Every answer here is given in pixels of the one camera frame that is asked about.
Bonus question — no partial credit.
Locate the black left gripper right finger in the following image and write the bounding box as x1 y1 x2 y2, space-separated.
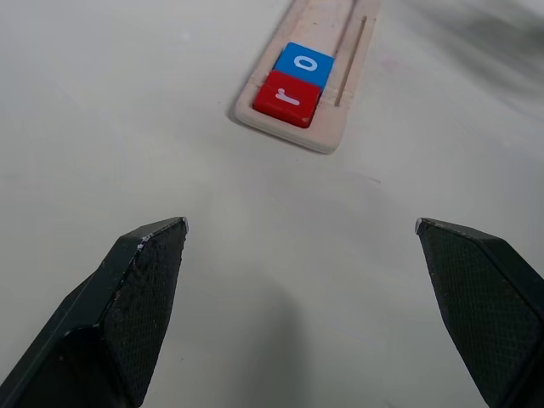
414 217 544 408

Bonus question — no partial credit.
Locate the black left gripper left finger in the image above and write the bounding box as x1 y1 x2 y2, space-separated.
0 217 190 408

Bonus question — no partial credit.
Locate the red letter tile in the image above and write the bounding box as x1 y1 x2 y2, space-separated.
252 70 322 130

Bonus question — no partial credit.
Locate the wooden tile rack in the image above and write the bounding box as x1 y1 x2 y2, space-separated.
233 0 382 155

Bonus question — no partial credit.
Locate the blue letter tile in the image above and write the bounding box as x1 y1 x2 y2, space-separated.
274 42 336 90

